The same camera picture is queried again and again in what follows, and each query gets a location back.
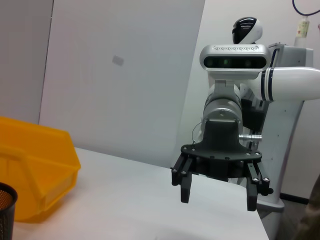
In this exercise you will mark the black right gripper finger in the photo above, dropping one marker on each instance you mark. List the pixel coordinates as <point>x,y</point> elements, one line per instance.
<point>251,197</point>
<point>185,187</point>

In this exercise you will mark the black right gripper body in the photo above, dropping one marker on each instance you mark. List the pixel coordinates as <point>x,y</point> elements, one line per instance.
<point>220,140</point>

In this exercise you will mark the black mesh pen holder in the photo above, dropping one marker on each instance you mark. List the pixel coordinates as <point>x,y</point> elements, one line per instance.
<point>6,215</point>

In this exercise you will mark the white backdrop board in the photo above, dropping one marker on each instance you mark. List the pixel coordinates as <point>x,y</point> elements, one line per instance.
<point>125,100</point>

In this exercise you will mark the black white robot head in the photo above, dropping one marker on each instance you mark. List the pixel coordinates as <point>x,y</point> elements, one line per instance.
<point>250,30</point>

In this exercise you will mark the white hanging power strip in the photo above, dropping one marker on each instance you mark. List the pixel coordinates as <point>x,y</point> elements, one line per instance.
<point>303,28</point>

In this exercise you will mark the yellow plastic bin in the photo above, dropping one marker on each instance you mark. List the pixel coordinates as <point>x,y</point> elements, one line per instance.
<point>50,155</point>

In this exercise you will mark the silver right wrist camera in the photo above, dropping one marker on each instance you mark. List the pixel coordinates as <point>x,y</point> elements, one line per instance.
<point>232,62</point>

